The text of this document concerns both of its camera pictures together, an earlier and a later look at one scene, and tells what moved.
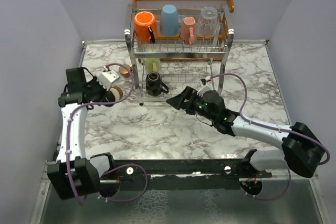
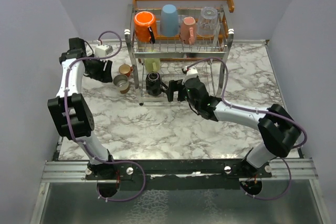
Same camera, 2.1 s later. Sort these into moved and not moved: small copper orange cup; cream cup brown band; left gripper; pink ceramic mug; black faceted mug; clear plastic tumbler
Moved: left gripper; cream cup brown band
Not moved: pink ceramic mug; black faceted mug; small copper orange cup; clear plastic tumbler
